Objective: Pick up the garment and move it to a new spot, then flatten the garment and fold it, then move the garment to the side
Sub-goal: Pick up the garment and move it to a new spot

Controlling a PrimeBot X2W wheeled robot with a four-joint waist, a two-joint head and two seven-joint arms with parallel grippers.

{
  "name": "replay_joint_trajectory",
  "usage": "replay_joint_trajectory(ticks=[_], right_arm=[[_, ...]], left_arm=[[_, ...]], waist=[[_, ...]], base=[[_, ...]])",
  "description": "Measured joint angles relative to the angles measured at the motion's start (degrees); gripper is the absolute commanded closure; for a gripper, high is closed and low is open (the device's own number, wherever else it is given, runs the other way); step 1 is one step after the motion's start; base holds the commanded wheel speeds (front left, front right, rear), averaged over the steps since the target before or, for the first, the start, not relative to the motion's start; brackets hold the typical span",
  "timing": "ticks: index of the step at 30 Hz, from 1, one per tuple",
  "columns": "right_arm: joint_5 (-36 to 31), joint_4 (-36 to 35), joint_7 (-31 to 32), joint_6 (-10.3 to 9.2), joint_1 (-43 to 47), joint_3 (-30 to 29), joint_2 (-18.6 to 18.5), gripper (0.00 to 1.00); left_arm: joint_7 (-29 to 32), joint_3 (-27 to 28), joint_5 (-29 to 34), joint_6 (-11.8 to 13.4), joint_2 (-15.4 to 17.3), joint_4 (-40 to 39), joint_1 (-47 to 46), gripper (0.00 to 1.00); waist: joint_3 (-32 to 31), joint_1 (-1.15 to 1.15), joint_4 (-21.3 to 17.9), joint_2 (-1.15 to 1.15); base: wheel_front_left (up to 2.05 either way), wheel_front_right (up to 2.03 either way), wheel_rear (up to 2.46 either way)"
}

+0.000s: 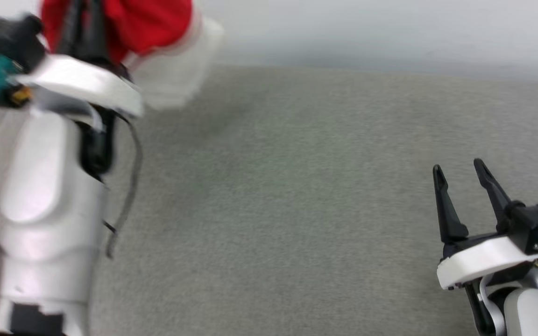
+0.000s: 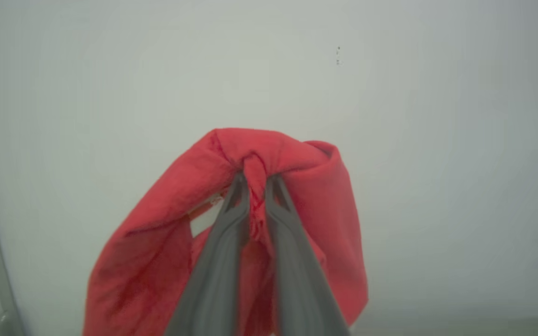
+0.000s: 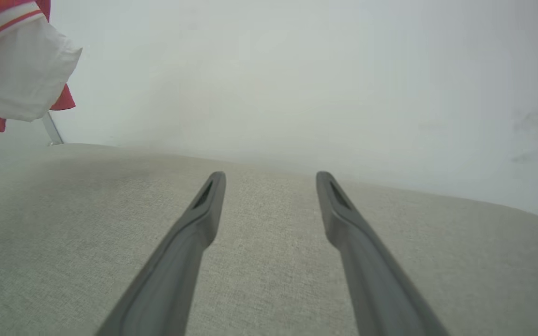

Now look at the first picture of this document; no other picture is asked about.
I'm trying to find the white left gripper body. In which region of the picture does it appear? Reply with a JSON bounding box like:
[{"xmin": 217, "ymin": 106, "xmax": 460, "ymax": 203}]
[{"xmin": 16, "ymin": 52, "xmax": 145, "ymax": 132}]

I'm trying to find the red basketball jersey white trim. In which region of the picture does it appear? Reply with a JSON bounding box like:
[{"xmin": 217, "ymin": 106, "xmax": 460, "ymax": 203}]
[{"xmin": 39, "ymin": 0, "xmax": 226, "ymax": 112}]

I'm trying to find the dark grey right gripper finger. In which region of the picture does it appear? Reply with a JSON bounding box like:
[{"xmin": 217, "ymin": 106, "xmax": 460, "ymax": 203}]
[
  {"xmin": 432, "ymin": 164, "xmax": 470, "ymax": 245},
  {"xmin": 473, "ymin": 158, "xmax": 526, "ymax": 233}
]

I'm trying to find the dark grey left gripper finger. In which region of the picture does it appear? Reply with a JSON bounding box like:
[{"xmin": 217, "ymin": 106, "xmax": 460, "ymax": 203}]
[
  {"xmin": 58, "ymin": 0, "xmax": 85, "ymax": 56},
  {"xmin": 85, "ymin": 0, "xmax": 112, "ymax": 62}
]

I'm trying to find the grey fabric sofa cushion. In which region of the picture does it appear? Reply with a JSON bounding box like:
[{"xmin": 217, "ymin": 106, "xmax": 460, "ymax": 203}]
[{"xmin": 0, "ymin": 63, "xmax": 538, "ymax": 336}]

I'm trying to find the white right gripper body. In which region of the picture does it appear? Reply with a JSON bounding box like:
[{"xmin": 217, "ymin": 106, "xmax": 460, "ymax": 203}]
[{"xmin": 436, "ymin": 232, "xmax": 538, "ymax": 291}]

